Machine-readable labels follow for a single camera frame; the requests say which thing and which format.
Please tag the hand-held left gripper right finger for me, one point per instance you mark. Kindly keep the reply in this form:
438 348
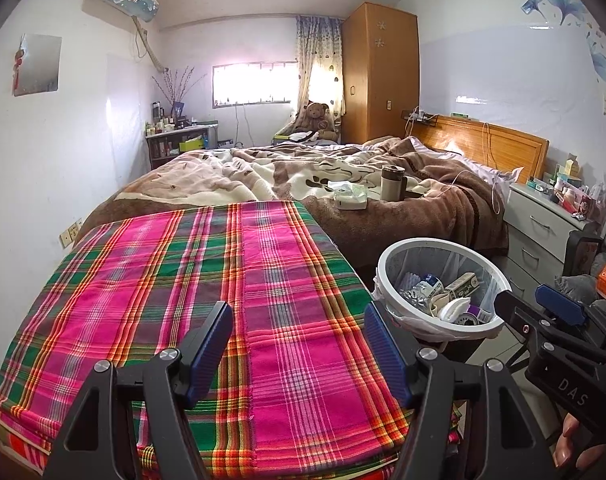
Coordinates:
385 355

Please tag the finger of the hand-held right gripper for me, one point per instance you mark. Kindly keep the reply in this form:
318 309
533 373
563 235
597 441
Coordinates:
563 305
513 310

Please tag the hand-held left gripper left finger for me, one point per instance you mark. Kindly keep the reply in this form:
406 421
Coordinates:
210 350

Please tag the purple packet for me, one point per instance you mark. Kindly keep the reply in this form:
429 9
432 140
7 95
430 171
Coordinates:
470 317

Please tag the white lidded plastic cup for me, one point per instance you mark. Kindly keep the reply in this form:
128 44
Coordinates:
455 307

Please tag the green white carton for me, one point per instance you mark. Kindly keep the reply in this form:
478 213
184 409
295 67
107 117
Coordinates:
460 285

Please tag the purple print milk carton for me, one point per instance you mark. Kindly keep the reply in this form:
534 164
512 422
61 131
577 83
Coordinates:
430 287

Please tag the white round waste bin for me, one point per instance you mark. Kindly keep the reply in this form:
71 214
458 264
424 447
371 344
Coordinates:
443 260

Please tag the person's right hand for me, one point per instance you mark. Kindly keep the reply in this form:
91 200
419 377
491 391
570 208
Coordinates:
570 445

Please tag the white bin liner bag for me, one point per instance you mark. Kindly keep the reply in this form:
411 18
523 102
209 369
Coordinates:
408 322

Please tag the pink green plaid blanket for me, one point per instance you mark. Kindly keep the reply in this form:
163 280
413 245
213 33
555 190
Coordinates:
208 270

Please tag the grey nightstand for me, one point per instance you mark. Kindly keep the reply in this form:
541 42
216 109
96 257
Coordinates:
538 225

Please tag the white tissue dispenser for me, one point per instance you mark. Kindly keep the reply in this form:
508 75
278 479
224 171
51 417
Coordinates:
350 197

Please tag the brown steel thermos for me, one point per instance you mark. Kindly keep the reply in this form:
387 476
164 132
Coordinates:
390 182

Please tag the wooden headboard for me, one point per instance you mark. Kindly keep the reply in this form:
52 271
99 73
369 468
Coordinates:
488 137

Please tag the brown cream patterned blanket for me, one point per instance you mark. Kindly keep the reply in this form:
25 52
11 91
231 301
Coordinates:
308 175

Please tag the cluttered shelf cabinet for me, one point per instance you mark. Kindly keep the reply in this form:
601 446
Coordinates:
183 142

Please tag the power strip on headboard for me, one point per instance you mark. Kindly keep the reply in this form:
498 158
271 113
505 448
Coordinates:
420 117

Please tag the brown teddy bear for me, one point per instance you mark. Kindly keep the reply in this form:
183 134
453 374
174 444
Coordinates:
318 117

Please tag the dried branches in vase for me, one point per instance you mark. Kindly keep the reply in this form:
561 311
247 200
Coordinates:
175 85

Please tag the bright window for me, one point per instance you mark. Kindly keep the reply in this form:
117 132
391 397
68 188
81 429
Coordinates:
253 85

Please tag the wooden wardrobe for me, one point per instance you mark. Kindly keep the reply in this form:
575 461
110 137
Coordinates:
380 70

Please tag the floral curtain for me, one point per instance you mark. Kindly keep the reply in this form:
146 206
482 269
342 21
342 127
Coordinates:
318 60

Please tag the red hanging ornament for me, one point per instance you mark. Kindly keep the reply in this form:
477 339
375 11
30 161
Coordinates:
19 62

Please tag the wall socket plate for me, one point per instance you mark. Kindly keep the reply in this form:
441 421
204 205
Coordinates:
70 232

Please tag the blue flower wall decal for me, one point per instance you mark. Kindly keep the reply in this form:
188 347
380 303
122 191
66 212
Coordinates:
573 20

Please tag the square wall mirror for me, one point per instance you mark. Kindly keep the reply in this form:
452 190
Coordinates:
40 65

